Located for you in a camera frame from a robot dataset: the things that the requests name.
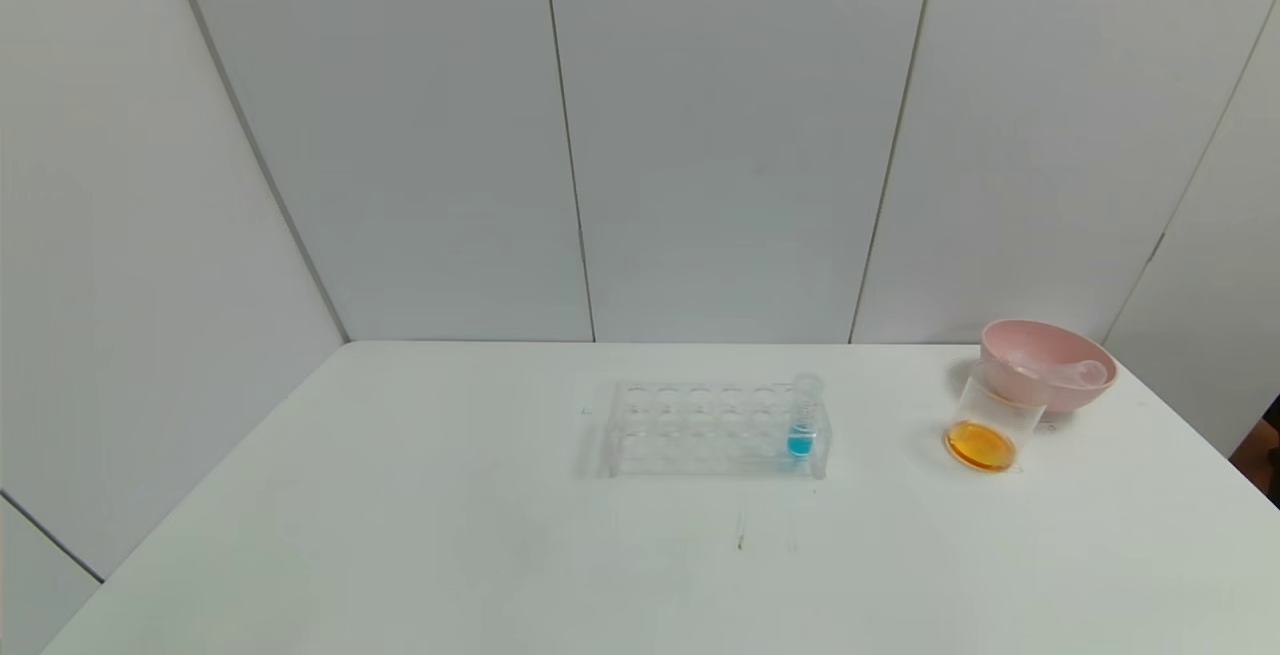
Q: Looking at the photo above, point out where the yellow pigment test tube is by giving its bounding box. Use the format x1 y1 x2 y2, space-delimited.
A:
1042 359 1109 389

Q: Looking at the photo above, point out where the clear acrylic test tube rack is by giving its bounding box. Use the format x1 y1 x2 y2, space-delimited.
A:
605 378 833 481

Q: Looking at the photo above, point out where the blue pigment test tube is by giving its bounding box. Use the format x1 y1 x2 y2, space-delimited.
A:
788 371 827 459

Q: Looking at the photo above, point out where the clear plastic beaker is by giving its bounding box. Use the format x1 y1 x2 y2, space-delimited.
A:
945 365 1051 474

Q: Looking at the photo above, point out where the pink bowl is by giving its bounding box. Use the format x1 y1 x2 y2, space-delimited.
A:
980 319 1119 414

